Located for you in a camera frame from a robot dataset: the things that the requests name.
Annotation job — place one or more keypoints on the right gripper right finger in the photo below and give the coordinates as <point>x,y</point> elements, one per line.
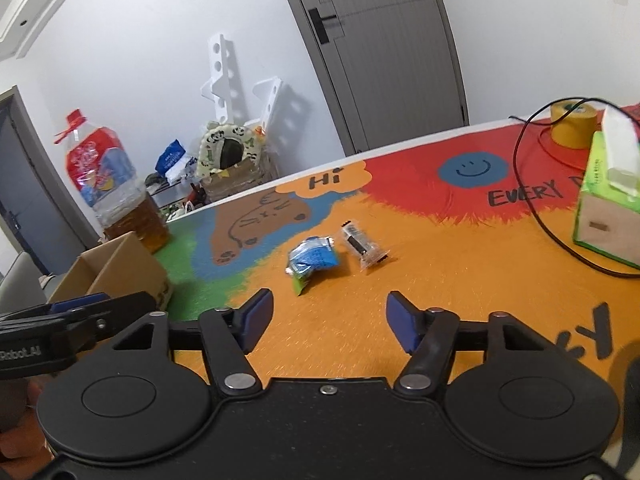
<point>432,338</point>

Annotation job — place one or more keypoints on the large iced tea bottle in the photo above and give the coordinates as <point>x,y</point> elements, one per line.
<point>103,174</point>

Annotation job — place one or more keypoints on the grey sofa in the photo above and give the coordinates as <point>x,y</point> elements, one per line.
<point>20,288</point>

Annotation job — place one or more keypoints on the clear black small packet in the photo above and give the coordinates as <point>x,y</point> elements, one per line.
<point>366,250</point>

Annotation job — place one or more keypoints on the colourful table mat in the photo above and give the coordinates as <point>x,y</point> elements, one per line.
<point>473,224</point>

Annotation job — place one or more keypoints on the blue plastic bag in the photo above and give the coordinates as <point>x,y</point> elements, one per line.
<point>170,156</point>

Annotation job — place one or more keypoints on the left hand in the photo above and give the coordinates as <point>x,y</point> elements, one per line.
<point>25,440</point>

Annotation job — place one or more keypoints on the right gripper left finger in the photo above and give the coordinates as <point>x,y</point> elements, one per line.
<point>225,337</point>

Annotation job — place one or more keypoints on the blue green candy wrapper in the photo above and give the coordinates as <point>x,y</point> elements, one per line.
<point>315,254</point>

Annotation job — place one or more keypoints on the cardboard box under ring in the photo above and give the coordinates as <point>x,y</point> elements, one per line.
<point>240,177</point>

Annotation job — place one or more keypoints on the yellow tape roll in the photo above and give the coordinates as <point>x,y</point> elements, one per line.
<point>573,124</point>

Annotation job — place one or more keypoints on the white perforated shelf board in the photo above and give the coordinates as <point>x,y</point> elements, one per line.
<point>223,88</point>

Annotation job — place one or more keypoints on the green tissue box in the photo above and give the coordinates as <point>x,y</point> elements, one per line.
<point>607,217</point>

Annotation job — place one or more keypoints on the black door handle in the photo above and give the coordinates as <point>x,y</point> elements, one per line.
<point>317,22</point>

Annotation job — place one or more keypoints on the dark interior door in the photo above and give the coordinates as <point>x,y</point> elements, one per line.
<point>38,214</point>

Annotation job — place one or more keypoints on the grey door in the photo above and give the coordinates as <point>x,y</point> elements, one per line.
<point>390,72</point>

